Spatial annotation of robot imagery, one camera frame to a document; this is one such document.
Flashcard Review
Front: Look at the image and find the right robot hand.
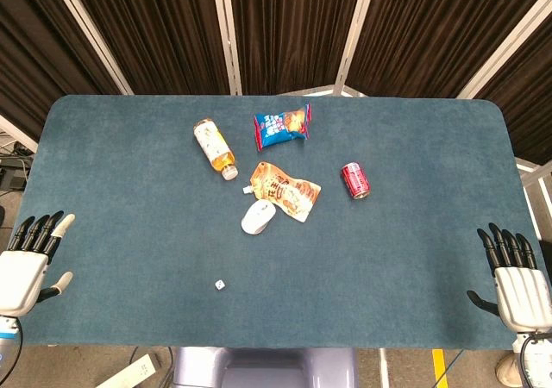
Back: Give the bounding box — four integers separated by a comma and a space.
467, 222, 552, 333

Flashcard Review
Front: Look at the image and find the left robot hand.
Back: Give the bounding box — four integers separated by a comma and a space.
0, 210, 77, 318

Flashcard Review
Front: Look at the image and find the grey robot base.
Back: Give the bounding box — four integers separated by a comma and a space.
172, 346, 359, 388

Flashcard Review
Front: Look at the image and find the yellow floor tape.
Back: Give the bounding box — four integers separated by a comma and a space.
432, 348, 447, 388

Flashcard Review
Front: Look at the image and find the white power strip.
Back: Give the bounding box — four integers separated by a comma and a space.
95, 353, 157, 388

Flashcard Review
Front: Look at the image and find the red soda can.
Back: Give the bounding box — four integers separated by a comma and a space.
341, 161, 372, 201

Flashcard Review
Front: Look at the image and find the yellow tea bottle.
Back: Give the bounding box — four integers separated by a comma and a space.
192, 119, 239, 181

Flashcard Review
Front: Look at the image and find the white computer mouse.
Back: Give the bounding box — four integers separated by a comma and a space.
241, 198, 277, 235

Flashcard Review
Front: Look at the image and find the blue felt table mat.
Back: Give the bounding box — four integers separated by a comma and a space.
16, 94, 543, 350

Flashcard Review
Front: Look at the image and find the orange snack pouch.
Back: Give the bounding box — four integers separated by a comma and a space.
241, 160, 323, 223

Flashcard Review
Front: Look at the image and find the blue snack bag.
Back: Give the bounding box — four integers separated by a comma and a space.
253, 103, 312, 152

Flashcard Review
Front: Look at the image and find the dark brown curtain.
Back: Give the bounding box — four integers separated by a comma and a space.
0, 0, 552, 165

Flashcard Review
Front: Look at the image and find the black cable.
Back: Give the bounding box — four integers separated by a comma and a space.
8, 318, 25, 388

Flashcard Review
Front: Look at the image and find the white partition frame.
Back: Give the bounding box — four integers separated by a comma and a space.
210, 0, 243, 96

